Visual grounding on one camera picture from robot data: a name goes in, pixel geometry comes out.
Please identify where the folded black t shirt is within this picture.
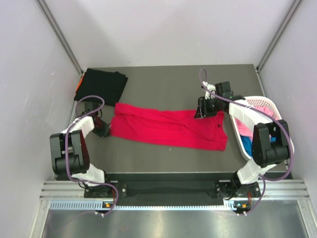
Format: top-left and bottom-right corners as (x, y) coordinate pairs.
(74, 68), (128, 107)

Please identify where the pink t shirt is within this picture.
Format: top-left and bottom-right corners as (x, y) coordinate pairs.
(235, 105), (275, 137)

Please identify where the folded orange t shirt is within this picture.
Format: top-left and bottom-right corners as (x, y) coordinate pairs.
(75, 76), (84, 93)

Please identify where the blue t shirt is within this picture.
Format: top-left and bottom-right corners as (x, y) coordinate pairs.
(240, 135), (276, 160)

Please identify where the slotted cable duct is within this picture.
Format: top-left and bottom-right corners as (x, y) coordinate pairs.
(50, 200), (237, 211)

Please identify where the red t shirt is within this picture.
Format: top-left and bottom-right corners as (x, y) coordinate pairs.
(110, 103), (228, 151)

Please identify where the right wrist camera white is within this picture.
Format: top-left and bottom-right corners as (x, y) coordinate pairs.
(203, 81), (216, 100)

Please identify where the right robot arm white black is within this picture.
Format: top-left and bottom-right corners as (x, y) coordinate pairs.
(194, 81), (293, 196)

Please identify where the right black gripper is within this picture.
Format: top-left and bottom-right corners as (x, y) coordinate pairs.
(194, 96), (221, 119)

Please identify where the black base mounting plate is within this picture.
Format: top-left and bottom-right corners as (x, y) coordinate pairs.
(83, 172), (262, 206)

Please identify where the white plastic basket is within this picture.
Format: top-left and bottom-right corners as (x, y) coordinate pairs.
(229, 96), (282, 160)

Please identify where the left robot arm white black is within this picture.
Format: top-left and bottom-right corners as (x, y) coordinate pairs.
(50, 102), (112, 197)

